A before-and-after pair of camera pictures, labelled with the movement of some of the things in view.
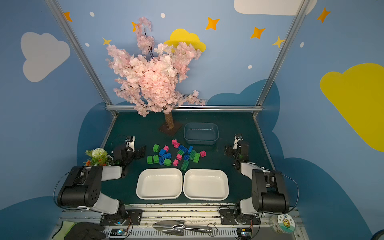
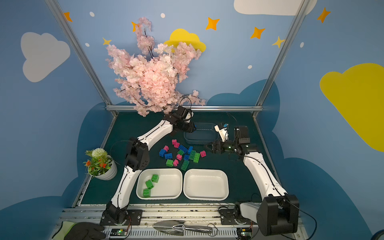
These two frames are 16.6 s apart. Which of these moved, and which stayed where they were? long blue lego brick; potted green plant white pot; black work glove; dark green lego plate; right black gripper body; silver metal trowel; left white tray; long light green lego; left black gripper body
Moved: left black gripper body; right black gripper body
Stayed: long blue lego brick; left white tray; long light green lego; silver metal trowel; dark green lego plate; black work glove; potted green plant white pot
